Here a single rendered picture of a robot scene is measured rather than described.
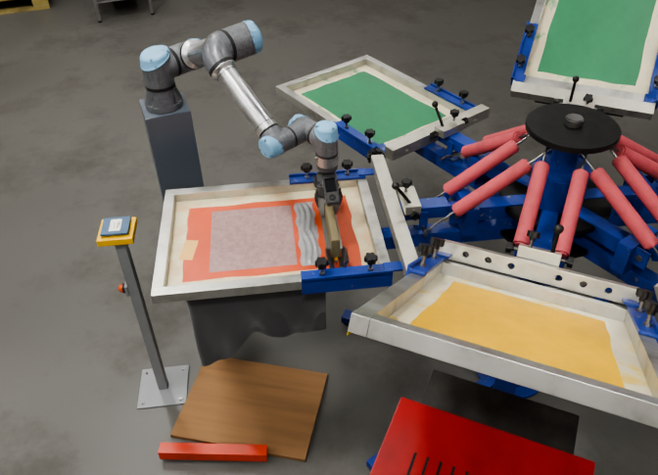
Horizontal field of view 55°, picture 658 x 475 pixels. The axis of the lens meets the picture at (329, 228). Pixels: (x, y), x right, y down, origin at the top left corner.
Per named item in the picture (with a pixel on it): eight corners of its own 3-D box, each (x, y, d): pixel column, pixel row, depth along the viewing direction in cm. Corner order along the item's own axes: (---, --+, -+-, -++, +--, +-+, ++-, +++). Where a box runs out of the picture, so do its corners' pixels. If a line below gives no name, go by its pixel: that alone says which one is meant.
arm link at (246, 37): (158, 49, 253) (225, 26, 210) (189, 38, 260) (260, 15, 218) (169, 78, 257) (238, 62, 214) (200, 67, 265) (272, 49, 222)
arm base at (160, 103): (143, 100, 261) (138, 77, 254) (179, 93, 264) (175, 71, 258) (148, 117, 249) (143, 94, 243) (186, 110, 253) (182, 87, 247)
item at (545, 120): (481, 411, 282) (540, 154, 196) (456, 342, 313) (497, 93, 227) (568, 402, 285) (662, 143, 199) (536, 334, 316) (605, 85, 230)
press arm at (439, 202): (401, 220, 229) (402, 210, 226) (398, 211, 234) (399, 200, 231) (448, 216, 231) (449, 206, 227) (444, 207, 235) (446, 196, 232)
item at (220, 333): (206, 367, 238) (187, 287, 211) (206, 359, 241) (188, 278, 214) (327, 355, 241) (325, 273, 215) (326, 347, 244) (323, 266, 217)
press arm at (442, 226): (222, 264, 232) (219, 252, 229) (222, 254, 237) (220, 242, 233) (548, 234, 242) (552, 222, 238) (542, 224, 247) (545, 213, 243)
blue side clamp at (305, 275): (302, 295, 208) (301, 279, 204) (301, 284, 212) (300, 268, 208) (392, 286, 211) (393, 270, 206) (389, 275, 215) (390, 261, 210)
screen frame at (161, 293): (153, 304, 205) (150, 296, 202) (166, 197, 250) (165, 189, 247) (393, 281, 211) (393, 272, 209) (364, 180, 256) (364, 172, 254)
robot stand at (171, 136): (186, 303, 337) (139, 99, 261) (219, 294, 342) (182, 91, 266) (192, 326, 324) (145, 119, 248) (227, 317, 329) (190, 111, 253)
